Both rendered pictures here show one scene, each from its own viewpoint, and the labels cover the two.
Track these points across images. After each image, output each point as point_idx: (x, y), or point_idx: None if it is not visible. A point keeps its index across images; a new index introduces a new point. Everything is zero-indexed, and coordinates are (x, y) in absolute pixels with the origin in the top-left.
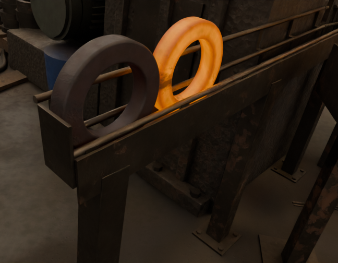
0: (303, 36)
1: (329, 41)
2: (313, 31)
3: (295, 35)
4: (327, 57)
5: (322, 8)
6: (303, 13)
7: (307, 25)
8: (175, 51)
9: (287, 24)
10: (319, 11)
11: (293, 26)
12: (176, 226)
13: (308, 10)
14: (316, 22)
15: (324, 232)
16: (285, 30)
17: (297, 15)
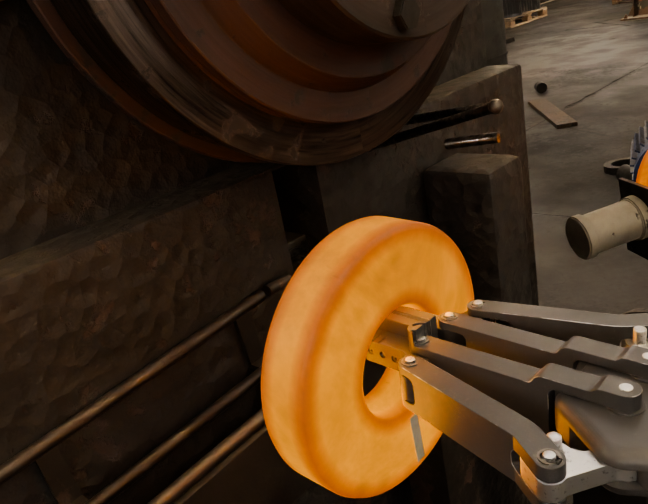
0: (223, 414)
1: (248, 464)
2: (215, 412)
3: (148, 453)
4: (298, 489)
5: (244, 306)
6: (102, 403)
7: (211, 382)
8: None
9: (25, 480)
10: (237, 322)
11: (67, 468)
12: None
13: (161, 355)
14: (251, 351)
15: None
16: (33, 499)
17: (50, 436)
